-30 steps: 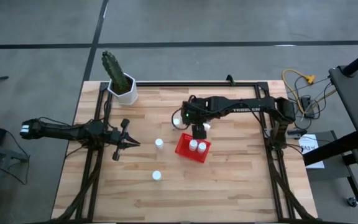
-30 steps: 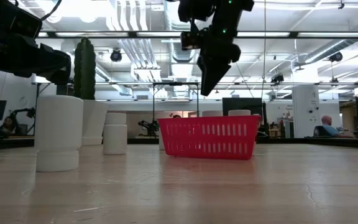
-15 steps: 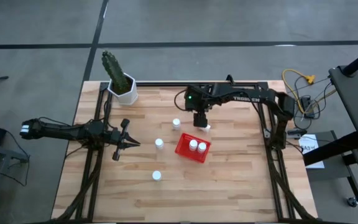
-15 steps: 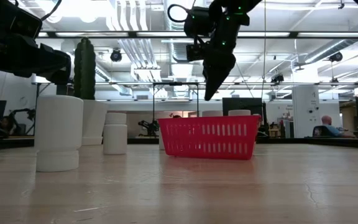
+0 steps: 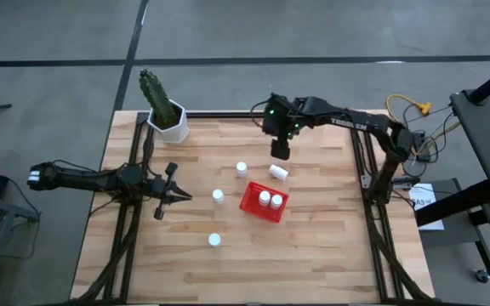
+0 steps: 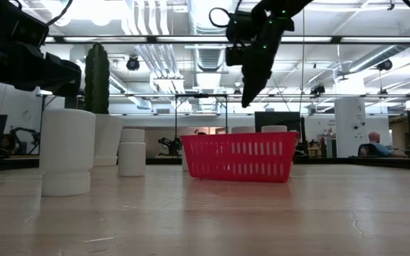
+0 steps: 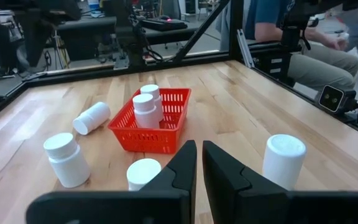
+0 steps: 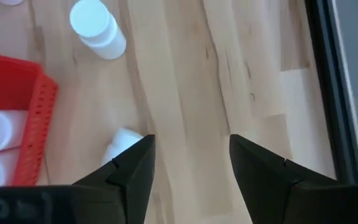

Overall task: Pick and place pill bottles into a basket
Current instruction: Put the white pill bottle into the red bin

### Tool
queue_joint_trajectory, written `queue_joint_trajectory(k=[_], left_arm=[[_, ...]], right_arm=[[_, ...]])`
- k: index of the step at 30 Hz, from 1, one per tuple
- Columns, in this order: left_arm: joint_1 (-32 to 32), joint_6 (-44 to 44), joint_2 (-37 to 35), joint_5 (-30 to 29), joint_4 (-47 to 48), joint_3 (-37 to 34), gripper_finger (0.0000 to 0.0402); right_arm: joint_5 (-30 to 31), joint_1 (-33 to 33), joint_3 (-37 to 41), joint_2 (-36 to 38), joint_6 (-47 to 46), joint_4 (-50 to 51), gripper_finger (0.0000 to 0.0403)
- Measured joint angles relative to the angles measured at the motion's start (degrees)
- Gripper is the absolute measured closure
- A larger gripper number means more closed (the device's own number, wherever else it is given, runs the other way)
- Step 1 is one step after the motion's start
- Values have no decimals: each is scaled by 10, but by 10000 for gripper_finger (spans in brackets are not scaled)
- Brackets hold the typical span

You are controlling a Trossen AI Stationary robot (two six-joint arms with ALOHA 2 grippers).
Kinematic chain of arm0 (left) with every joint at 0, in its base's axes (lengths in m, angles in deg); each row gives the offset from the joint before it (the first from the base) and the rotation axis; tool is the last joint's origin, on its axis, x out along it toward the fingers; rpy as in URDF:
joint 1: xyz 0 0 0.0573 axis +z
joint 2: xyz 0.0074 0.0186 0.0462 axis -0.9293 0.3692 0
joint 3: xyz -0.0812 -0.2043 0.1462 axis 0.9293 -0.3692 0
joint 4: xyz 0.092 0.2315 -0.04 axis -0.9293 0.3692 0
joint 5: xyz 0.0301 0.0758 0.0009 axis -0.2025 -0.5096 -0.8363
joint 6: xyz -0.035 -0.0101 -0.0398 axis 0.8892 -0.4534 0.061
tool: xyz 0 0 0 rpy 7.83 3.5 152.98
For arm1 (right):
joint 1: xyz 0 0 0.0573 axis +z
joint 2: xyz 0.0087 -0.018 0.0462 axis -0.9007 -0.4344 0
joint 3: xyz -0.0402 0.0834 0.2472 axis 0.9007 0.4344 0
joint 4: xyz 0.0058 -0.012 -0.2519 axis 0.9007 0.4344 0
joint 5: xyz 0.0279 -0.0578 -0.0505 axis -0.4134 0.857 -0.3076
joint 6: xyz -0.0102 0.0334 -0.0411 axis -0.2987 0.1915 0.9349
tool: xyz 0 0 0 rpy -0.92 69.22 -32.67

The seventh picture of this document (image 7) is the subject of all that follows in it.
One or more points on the red plastic basket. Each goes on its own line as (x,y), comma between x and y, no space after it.
(154,141)

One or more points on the black keyboard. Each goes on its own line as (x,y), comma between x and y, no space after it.
(163,25)

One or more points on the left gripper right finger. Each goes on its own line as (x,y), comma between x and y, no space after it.
(225,186)

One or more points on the white plastic pill bottle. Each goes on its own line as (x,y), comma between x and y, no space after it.
(150,90)
(67,161)
(141,171)
(92,118)
(283,161)
(145,109)

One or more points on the silver aluminium extrusion bar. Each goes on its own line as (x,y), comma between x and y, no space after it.
(245,46)

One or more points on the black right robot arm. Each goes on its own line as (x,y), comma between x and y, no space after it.
(129,34)

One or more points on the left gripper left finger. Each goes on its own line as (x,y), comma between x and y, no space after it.
(176,186)

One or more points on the black mouse with red light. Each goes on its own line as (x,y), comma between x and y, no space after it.
(165,18)

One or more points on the black aluminium table frame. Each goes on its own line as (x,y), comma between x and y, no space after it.
(235,31)

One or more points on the black box with white labels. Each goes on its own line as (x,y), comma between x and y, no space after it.
(272,67)

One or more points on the black table-level camera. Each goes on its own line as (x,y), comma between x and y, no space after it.
(331,98)

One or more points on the black desk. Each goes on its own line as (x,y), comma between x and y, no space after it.
(85,34)

